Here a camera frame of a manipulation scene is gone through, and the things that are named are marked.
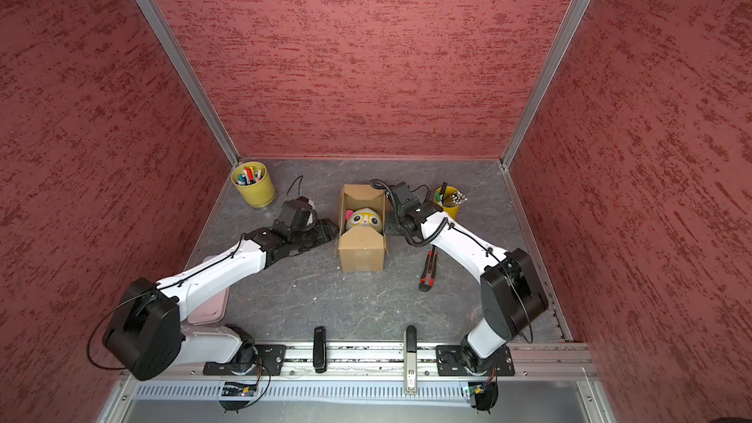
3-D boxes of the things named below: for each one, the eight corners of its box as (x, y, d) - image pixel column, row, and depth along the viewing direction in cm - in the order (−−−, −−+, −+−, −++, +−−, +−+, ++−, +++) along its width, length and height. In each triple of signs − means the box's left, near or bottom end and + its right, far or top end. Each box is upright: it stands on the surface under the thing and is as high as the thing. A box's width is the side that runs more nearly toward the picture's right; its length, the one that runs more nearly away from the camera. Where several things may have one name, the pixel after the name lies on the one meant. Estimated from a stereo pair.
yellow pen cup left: (242, 210, 106) (226, 185, 95) (252, 187, 113) (237, 160, 102) (274, 210, 106) (261, 185, 95) (281, 187, 114) (270, 161, 102)
